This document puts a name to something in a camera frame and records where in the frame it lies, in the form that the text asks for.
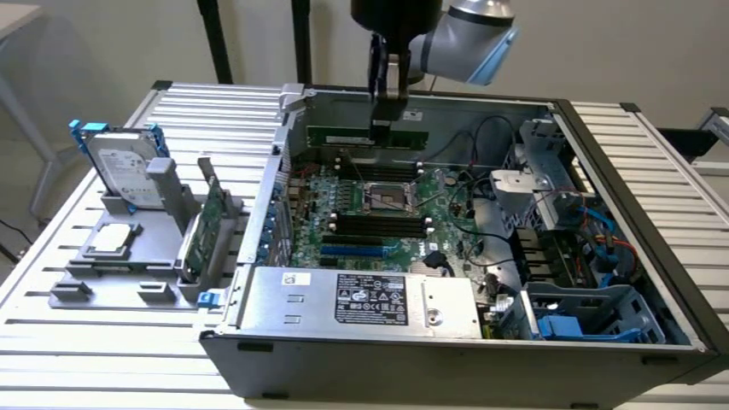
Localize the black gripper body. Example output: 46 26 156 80
349 0 447 44

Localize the green RAM stick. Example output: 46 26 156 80
305 125 431 151

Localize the black RAM slot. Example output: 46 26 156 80
329 211 432 221
327 228 429 239
335 164 424 173
336 169 424 179
327 223 431 232
337 174 423 184
335 158 424 168
328 217 432 227

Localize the black expansion slot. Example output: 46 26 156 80
321 236 384 248

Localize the grey case latch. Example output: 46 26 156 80
279 83 319 114

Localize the black stand pole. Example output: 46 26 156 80
196 0 236 85
289 0 316 85

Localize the metal CPU socket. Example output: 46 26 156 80
355 180 419 215

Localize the grey metal disk bay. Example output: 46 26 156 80
488 118 600 232

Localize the green motherboard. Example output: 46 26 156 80
255 156 517 284

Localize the green graphics card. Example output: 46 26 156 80
180 156 231 284

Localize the black fan shroud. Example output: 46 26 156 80
509 227 580 288

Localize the silver hard disk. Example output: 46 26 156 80
86 131 163 210

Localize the black power supply label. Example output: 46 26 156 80
335 272 412 327

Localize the silver power supply unit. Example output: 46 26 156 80
238 266 495 342

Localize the silver CPU chip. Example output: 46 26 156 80
90 223 146 254

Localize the grey parts rack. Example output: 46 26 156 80
48 155 253 311

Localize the grey desk leg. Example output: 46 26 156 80
0 0 66 221

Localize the blue plastic drive cage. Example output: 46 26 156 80
520 280 669 343

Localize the open black PC case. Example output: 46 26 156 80
199 83 729 401

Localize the black looped wire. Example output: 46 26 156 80
471 114 519 168

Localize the thick black cable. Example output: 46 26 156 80
423 250 459 279

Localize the blue disk bracket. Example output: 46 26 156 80
67 120 174 214

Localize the blue data wire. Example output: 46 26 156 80
573 203 619 286

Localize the grey neighbouring table frame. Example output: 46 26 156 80
655 105 729 175

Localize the orange data wire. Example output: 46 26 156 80
601 237 641 275

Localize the black floor cable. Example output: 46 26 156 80
0 219 35 265

